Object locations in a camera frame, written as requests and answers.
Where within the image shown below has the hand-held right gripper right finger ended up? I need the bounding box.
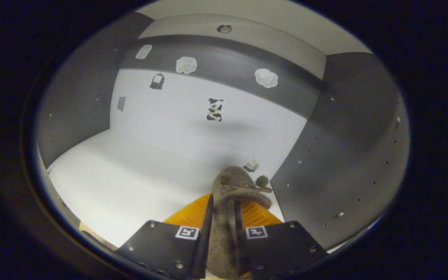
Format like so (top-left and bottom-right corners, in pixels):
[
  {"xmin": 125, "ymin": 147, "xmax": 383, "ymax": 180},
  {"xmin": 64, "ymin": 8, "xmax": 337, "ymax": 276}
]
[{"xmin": 234, "ymin": 199, "xmax": 328, "ymax": 278}]

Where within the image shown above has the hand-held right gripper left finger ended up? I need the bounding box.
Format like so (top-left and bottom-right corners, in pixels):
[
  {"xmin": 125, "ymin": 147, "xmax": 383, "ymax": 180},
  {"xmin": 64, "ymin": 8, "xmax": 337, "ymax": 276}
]
[{"xmin": 116, "ymin": 193, "xmax": 214, "ymax": 280}]

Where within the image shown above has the brown fuzzy shoe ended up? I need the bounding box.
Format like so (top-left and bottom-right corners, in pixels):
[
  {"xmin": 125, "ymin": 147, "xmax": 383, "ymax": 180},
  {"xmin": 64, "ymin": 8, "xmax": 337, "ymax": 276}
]
[{"xmin": 208, "ymin": 166, "xmax": 273, "ymax": 280}]

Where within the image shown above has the white shoe cabinet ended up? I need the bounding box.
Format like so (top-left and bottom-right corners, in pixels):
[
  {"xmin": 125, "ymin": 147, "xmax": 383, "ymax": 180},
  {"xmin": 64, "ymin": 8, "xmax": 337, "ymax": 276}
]
[{"xmin": 35, "ymin": 0, "xmax": 411, "ymax": 253}]

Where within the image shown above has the white cabinet shelf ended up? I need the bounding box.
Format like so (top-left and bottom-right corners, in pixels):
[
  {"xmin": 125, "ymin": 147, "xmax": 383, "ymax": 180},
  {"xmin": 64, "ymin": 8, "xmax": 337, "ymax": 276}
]
[
  {"xmin": 138, "ymin": 0, "xmax": 372, "ymax": 55},
  {"xmin": 47, "ymin": 128, "xmax": 287, "ymax": 249}
]

